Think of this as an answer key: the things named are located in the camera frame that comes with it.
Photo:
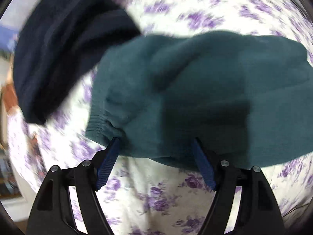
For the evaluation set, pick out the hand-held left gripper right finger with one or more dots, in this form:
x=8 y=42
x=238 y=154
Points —
x=204 y=165

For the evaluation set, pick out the purple floral bed sheet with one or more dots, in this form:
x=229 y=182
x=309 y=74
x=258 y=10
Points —
x=156 y=195

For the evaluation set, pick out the dark navy garment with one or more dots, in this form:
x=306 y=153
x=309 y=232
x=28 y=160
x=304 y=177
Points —
x=66 y=44

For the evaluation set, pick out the teal green pants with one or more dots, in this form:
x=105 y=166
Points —
x=185 y=95

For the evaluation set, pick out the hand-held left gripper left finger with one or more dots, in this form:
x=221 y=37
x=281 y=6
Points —
x=107 y=162

